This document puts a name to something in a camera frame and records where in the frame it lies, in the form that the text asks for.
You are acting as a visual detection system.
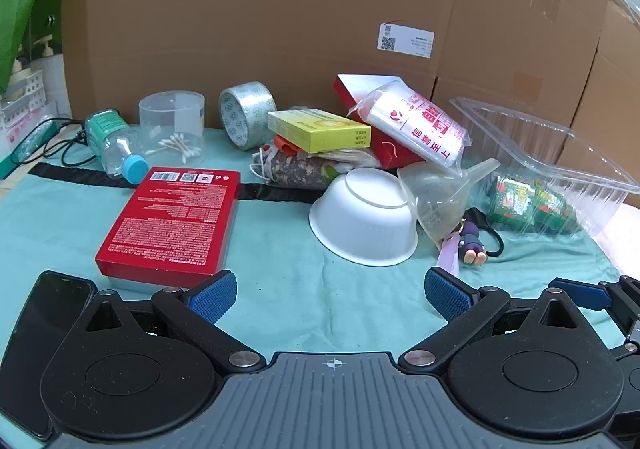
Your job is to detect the black smartphone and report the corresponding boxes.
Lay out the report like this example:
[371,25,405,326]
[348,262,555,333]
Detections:
[0,270,99,441]

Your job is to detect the green snack packet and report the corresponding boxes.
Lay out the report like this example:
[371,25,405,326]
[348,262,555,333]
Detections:
[487,176,581,235]

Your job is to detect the teal table cloth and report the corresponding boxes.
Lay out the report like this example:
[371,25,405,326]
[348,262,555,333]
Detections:
[0,126,626,449]

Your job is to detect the clear plastic tray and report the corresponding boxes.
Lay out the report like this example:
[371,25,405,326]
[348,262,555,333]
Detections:
[448,97,640,240]

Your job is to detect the red paper gift bag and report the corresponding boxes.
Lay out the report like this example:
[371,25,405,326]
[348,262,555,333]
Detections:
[334,74,436,172]

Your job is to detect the packet of clear zip bags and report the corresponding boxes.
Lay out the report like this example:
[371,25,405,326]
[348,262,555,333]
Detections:
[350,80,472,168]

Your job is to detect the white disposable bowl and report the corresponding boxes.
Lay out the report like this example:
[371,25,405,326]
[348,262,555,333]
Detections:
[308,167,419,266]

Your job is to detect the black fabric strap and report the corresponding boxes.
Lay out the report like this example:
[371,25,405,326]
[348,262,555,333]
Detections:
[30,163,326,204]

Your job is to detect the black cable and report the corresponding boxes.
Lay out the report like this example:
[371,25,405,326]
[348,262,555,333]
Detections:
[30,115,106,168]

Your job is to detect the clear packing tape roll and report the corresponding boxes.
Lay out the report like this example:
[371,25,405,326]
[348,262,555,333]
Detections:
[218,81,277,150]

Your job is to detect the clear plastic funnel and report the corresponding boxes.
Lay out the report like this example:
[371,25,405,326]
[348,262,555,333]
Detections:
[397,158,502,242]

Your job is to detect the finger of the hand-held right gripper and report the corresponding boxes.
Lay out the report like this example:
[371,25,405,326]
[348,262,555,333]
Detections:
[548,279,614,312]

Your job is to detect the pink cloth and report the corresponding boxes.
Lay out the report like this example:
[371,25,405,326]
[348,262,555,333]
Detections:
[592,201,640,280]

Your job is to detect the teal tube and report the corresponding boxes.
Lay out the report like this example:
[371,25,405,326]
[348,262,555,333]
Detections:
[11,121,57,162]

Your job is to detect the red flat box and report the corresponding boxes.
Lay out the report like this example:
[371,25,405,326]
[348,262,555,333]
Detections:
[95,166,242,295]

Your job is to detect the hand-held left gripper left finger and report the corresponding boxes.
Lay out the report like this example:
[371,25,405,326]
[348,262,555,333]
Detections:
[75,270,267,375]

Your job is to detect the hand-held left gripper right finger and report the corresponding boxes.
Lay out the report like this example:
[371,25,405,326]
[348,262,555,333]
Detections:
[397,267,597,375]

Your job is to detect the bunch of cotton swabs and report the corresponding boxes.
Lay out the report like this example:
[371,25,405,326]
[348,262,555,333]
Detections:
[146,131,201,164]

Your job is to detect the large brown cardboard box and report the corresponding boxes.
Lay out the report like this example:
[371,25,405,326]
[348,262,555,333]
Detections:
[60,0,613,150]

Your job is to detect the stacked brown cardboard boxes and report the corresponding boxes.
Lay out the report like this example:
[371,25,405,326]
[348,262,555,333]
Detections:
[565,0,640,210]

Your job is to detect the yellow small box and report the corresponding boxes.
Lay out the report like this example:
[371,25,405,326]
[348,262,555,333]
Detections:
[267,109,372,154]

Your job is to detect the white plastic basket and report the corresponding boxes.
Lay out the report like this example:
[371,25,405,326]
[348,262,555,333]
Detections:
[0,68,47,130]

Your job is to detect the bag of dried herbs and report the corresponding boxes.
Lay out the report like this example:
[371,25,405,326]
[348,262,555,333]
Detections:
[251,136,383,190]

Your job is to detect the white shipping label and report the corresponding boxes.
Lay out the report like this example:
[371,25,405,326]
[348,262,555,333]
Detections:
[376,21,435,58]

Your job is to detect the clear plastic cup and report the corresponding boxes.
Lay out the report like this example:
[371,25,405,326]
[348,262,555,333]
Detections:
[138,90,206,166]

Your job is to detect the white pump bottle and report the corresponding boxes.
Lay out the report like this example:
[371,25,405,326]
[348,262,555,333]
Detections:
[34,36,64,76]

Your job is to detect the purple doll keychain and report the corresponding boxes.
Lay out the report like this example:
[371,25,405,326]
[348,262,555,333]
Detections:
[436,220,488,276]

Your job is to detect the clear water bottle blue cap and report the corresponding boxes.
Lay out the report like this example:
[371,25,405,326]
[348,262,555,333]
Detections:
[82,109,149,186]

